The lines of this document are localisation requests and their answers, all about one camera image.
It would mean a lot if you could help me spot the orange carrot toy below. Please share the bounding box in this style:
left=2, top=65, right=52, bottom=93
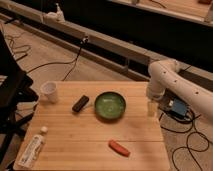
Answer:
left=108, top=140, right=130, bottom=157

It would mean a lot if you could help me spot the white clamp on rail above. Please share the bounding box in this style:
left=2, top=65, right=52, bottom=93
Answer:
left=44, top=4, right=65, bottom=23

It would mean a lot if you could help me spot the black chair frame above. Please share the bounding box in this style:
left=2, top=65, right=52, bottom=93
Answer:
left=0, top=31, right=38, bottom=164

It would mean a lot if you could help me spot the blue box on floor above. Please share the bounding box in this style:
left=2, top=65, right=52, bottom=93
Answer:
left=169, top=99, right=188, bottom=118

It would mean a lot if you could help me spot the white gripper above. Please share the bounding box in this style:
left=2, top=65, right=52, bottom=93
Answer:
left=146, top=84, right=165, bottom=117

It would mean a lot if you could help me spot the black rectangular block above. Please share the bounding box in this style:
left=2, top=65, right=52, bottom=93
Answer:
left=72, top=95, right=89, bottom=113

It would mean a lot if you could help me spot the green ceramic bowl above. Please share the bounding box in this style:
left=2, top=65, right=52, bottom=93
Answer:
left=94, top=92, right=126, bottom=120

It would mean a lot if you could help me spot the black floor cable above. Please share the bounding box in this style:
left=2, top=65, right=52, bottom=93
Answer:
left=4, top=34, right=88, bottom=82
left=158, top=106, right=213, bottom=171

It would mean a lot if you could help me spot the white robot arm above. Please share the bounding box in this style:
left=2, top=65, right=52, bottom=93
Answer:
left=146, top=59, right=213, bottom=123

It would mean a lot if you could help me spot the white tube with cap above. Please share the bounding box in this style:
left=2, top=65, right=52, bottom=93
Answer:
left=18, top=126, right=48, bottom=169

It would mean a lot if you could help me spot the black floor cable left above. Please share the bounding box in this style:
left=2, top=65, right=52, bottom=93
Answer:
left=4, top=34, right=88, bottom=82

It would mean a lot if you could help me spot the black floor cable right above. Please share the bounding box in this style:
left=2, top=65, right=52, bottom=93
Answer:
left=158, top=106, right=213, bottom=171

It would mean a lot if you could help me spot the white paper cup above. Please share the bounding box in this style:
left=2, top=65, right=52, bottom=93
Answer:
left=40, top=81, right=58, bottom=103

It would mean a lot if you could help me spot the long metal rail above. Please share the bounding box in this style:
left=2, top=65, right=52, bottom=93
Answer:
left=0, top=0, right=150, bottom=65

